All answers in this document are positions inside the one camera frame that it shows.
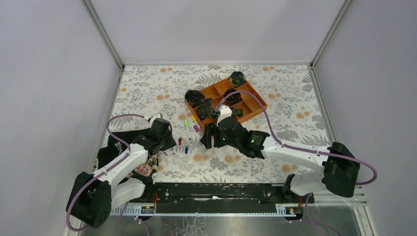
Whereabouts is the magenta pen cap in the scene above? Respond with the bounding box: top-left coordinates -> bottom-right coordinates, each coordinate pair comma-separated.
193,125 -> 201,134

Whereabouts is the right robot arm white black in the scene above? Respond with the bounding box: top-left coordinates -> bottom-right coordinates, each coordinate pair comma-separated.
200,117 -> 360,198

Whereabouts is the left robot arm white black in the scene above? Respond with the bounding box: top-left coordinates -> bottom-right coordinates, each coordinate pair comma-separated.
66,114 -> 176,232

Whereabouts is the unrolled dark patterned tie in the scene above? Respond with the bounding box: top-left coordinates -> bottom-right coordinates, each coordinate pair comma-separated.
197,98 -> 243,120

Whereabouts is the orange compartment tray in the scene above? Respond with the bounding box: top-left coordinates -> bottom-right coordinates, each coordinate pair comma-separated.
185,78 -> 268,131

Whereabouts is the rolled dark tie centre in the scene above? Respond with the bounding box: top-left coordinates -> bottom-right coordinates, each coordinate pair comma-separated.
223,88 -> 242,106

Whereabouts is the rolled dark tie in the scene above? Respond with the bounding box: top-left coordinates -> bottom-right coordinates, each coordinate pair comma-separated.
223,88 -> 242,106
228,71 -> 246,88
184,89 -> 206,108

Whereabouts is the rolled dark tie left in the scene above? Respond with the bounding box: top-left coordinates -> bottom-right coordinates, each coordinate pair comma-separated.
184,89 -> 206,108

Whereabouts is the black floral cloth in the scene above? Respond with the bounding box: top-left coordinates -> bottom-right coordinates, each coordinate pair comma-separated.
97,129 -> 159,197

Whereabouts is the rolled dark tie top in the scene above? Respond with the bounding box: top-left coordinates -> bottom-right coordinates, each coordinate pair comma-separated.
228,71 -> 246,88

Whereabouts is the floral table cloth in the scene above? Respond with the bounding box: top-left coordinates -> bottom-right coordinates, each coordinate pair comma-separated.
110,65 -> 330,183

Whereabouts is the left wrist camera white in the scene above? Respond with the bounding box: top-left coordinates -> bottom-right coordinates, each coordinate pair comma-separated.
148,113 -> 162,123

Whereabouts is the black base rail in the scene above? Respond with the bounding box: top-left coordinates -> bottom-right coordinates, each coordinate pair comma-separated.
133,183 -> 315,214

